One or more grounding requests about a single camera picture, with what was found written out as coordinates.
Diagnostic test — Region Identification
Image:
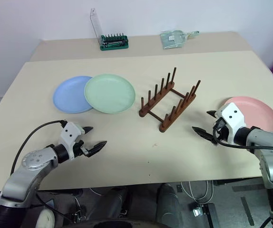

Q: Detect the green plate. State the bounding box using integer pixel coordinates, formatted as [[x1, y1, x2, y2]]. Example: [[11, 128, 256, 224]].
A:
[[84, 74, 137, 114]]

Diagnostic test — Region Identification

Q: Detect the blue plate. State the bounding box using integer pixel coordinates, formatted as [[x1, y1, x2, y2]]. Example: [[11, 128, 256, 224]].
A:
[[52, 76, 95, 115]]

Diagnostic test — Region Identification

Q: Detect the green screwdriver bit set case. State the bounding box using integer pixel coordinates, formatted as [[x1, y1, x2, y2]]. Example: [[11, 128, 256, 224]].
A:
[[89, 8, 130, 51]]

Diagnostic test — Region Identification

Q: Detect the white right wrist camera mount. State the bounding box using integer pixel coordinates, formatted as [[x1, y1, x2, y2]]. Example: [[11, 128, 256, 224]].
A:
[[215, 102, 246, 144]]

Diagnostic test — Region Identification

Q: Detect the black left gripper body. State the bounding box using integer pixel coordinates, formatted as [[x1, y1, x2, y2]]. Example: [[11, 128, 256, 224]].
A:
[[73, 139, 90, 158]]

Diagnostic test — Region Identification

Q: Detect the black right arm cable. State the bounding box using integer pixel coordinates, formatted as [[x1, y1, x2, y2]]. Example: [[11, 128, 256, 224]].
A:
[[212, 123, 273, 152]]

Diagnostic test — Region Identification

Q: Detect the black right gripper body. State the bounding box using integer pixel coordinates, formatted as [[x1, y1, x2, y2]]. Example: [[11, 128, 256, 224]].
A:
[[212, 117, 230, 144]]

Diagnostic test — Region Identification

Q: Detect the red plate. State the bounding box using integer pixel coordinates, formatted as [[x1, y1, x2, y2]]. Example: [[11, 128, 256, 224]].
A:
[[222, 95, 273, 135]]

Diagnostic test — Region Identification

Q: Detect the pale green packaged dustpan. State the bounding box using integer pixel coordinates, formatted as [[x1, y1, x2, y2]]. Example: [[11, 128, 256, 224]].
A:
[[159, 30, 200, 50]]

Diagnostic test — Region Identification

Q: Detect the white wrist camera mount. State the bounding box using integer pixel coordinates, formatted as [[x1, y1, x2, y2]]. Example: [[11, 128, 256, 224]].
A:
[[60, 122, 86, 160], [215, 102, 246, 144]]

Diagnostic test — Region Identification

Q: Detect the brown wooden dish rack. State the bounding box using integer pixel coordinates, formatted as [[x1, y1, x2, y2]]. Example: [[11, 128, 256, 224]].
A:
[[138, 67, 202, 133]]

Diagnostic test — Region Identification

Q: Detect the dark grey rounded shape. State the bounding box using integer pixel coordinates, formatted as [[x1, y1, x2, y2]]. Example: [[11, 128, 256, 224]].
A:
[[156, 183, 184, 225], [97, 187, 128, 219]]

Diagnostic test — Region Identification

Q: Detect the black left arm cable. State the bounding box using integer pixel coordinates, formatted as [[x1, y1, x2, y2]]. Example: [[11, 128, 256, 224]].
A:
[[10, 120, 68, 176]]

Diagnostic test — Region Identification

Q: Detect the white round object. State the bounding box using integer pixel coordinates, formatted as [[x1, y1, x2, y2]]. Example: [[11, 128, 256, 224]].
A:
[[36, 208, 56, 228]]

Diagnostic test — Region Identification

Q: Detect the white cable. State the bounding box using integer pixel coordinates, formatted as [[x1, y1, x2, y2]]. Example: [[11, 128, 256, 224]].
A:
[[177, 180, 215, 203]]

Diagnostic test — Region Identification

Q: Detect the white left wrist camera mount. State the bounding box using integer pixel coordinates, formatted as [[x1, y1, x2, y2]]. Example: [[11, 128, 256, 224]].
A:
[[60, 122, 86, 160]]

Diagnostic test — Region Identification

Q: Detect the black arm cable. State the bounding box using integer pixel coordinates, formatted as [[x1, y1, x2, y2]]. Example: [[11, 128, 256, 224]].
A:
[[212, 123, 273, 152], [10, 120, 68, 176]]

